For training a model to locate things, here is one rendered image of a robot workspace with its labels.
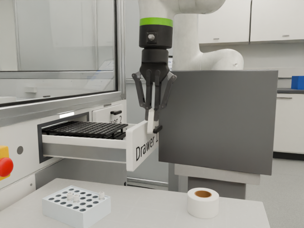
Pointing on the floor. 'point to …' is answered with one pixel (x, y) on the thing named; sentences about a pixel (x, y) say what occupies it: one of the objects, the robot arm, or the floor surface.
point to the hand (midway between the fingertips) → (152, 121)
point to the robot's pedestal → (218, 180)
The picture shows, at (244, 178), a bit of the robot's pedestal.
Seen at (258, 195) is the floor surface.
